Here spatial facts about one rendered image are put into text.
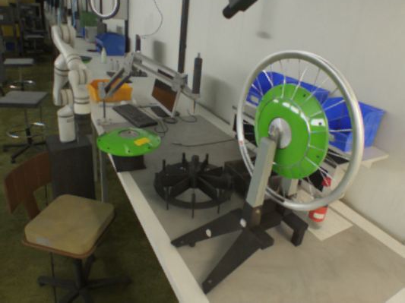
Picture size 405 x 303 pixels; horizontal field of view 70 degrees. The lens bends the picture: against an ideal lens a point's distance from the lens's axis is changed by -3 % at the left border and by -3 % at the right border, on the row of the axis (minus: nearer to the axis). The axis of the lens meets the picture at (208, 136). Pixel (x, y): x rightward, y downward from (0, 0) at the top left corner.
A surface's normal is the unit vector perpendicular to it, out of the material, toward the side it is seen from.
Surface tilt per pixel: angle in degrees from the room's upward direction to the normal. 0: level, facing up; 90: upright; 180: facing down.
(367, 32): 90
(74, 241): 0
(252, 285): 0
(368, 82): 90
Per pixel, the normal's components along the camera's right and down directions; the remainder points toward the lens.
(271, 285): 0.10, -0.91
